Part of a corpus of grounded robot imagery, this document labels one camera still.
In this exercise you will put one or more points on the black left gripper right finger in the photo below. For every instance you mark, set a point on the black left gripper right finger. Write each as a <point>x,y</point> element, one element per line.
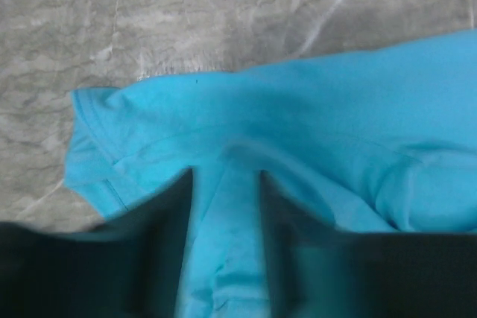
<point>316,270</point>

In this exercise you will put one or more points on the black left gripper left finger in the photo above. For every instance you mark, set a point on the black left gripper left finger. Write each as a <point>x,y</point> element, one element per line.
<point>128,266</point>

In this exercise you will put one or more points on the turquoise t shirt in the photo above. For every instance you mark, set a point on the turquoise t shirt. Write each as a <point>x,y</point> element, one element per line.
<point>372,141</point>

